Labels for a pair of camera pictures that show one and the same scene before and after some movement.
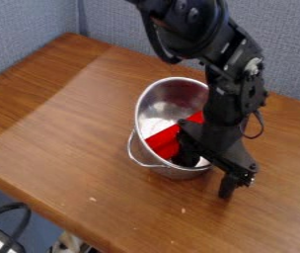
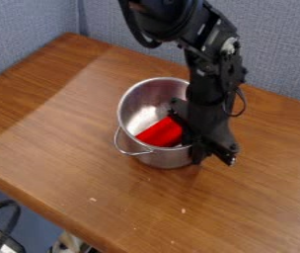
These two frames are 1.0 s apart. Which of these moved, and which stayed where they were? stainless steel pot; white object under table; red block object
Moved: stainless steel pot; red block object
Stayed: white object under table
